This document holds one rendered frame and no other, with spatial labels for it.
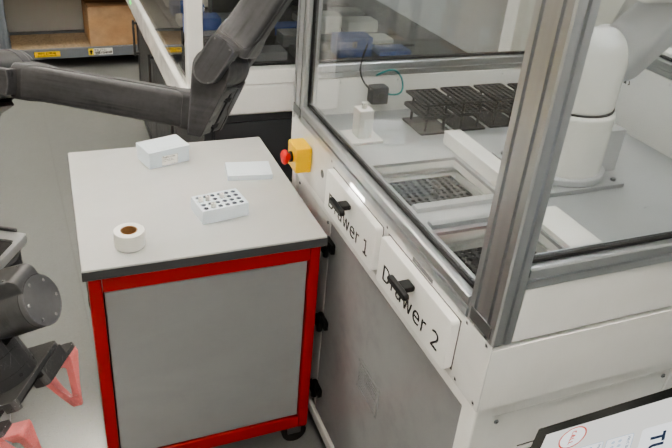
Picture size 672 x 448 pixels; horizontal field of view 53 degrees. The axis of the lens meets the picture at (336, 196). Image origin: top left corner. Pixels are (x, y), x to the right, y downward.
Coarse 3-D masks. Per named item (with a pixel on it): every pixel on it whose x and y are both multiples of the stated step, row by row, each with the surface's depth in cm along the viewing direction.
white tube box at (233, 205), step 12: (216, 192) 176; (228, 192) 177; (192, 204) 173; (204, 204) 171; (216, 204) 171; (228, 204) 172; (240, 204) 172; (204, 216) 168; (216, 216) 170; (228, 216) 172; (240, 216) 174
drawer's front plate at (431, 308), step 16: (384, 240) 138; (384, 256) 139; (400, 256) 133; (384, 272) 140; (400, 272) 133; (416, 272) 129; (384, 288) 141; (416, 288) 127; (432, 288) 125; (400, 304) 135; (416, 304) 128; (432, 304) 122; (416, 320) 129; (432, 320) 123; (448, 320) 117; (432, 336) 124; (448, 336) 118; (432, 352) 124; (448, 352) 120
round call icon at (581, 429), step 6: (576, 426) 86; (582, 426) 85; (588, 426) 84; (564, 432) 87; (570, 432) 86; (576, 432) 85; (582, 432) 84; (564, 438) 86; (570, 438) 85; (576, 438) 84; (582, 438) 83; (558, 444) 85; (564, 444) 84; (570, 444) 83; (576, 444) 82; (582, 444) 82
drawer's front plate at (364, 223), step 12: (336, 180) 160; (336, 192) 161; (348, 192) 155; (324, 204) 169; (360, 204) 150; (336, 216) 162; (348, 216) 155; (360, 216) 149; (372, 216) 146; (348, 228) 156; (360, 228) 149; (372, 228) 143; (348, 240) 157; (360, 240) 150; (372, 240) 144; (360, 252) 151; (372, 252) 145; (372, 264) 146
